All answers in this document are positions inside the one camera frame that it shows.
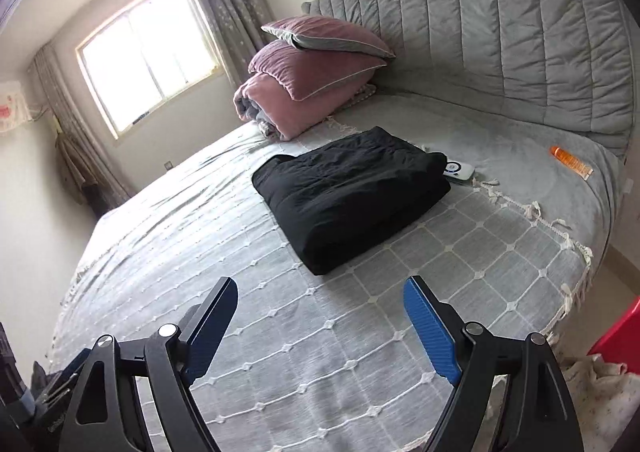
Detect black garment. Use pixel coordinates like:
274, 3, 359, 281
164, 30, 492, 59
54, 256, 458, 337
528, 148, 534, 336
252, 127, 450, 275

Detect hanging olive clothing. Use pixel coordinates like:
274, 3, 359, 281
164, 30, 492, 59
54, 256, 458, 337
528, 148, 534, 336
55, 132, 100, 209

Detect dark jacket beside bed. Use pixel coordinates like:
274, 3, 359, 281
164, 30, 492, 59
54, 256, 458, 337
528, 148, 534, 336
0, 324, 27, 406

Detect floral white cloth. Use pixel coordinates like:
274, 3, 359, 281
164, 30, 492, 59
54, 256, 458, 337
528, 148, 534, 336
560, 354, 639, 451

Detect red plastic box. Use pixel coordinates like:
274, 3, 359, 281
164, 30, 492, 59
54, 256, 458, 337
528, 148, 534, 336
588, 297, 640, 374

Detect grey quilted bedspread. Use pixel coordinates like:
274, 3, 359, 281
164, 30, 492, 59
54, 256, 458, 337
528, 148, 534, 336
49, 120, 592, 451

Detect grey curtain left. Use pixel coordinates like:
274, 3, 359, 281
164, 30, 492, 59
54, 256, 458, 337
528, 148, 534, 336
29, 43, 131, 219

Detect grey fleece bed sheet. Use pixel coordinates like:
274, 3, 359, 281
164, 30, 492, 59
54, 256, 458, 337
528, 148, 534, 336
333, 93, 625, 273

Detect orange tube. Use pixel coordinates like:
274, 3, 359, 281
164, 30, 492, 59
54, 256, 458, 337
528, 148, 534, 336
549, 146, 593, 181

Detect white remote control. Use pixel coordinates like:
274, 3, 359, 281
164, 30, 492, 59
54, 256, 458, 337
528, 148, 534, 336
422, 145, 475, 182

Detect pink folded quilt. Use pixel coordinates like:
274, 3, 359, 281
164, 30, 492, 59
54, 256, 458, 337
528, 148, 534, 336
233, 74, 376, 141

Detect window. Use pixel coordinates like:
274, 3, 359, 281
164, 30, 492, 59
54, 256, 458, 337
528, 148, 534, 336
76, 0, 221, 139

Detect grey padded headboard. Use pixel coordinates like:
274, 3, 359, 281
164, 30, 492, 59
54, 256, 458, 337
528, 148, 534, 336
303, 0, 637, 155

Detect pink pillow lower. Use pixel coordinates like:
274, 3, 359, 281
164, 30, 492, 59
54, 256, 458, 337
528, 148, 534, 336
247, 40, 386, 102

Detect pink grey pillow upper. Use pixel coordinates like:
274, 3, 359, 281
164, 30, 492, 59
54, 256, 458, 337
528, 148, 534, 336
262, 15, 395, 60

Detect wall air conditioner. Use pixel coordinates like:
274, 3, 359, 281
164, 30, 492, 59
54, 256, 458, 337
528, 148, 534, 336
0, 80, 32, 133

